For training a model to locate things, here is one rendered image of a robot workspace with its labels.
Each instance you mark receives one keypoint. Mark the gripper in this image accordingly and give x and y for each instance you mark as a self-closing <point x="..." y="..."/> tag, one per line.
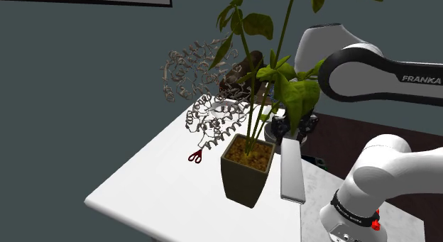
<point x="280" y="126"/>

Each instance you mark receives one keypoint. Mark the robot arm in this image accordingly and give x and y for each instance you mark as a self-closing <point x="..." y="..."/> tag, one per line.
<point x="380" y="168"/>

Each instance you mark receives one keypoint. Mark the grey round dish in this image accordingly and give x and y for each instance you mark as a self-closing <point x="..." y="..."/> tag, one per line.
<point x="271" y="141"/>

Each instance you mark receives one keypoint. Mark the grey flat rectangular bar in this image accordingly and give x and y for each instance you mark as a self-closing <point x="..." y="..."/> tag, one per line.
<point x="292" y="172"/>

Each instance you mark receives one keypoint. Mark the white bowl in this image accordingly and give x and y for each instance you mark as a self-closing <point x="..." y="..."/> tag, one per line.
<point x="218" y="112"/>

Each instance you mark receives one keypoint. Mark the grey curly ribbon sculpture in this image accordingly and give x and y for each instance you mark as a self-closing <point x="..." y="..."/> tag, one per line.
<point x="216" y="139"/>

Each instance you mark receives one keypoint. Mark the dark brown lumpy figure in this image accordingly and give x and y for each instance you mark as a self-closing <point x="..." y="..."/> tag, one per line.
<point x="246" y="66"/>

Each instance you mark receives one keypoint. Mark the green plant in olive pot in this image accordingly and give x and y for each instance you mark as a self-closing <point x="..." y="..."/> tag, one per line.
<point x="244" y="186"/>

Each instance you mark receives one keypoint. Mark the white table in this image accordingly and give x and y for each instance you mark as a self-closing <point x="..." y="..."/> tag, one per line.
<point x="155" y="193"/>

